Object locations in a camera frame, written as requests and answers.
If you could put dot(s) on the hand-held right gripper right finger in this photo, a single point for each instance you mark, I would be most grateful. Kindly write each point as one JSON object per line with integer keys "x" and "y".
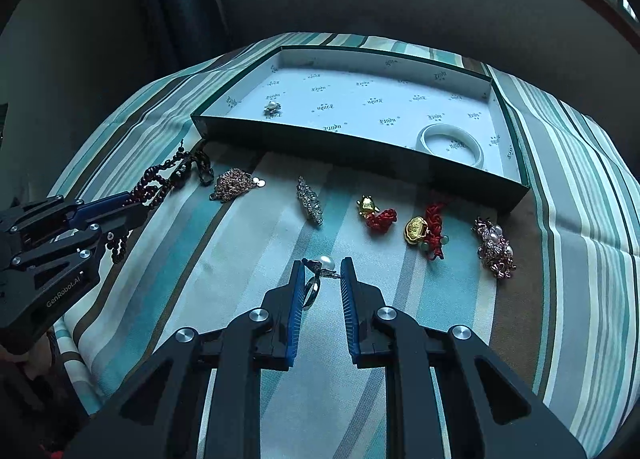
{"x": 350, "y": 321}

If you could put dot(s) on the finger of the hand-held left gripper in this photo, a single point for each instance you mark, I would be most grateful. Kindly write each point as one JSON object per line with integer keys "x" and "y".
{"x": 122, "y": 224}
{"x": 102, "y": 204}

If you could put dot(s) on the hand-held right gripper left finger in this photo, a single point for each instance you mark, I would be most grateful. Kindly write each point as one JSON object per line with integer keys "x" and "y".
{"x": 295, "y": 321}

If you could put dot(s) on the gold pig charm red knot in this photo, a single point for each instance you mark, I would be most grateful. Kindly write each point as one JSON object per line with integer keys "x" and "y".
{"x": 381, "y": 219}

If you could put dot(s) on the silver rhinestone brooch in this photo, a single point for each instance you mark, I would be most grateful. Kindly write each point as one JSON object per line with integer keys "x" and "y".
{"x": 309, "y": 199}

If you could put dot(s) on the rose gold pearl cluster brooch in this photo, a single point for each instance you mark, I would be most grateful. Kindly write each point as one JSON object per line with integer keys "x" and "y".
{"x": 492, "y": 246}

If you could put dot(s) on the green jewelry box white inside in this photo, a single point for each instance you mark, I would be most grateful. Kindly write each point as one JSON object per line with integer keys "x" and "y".
{"x": 360, "y": 99}

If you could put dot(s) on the striped teal cushion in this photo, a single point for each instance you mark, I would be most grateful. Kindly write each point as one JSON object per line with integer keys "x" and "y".
{"x": 225, "y": 254}
{"x": 590, "y": 189}

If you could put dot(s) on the small pearl earring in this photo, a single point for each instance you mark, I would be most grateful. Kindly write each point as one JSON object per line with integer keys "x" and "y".
{"x": 272, "y": 107}

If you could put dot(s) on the white jade bangle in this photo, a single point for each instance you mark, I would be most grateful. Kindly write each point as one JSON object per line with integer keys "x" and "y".
{"x": 425, "y": 139}

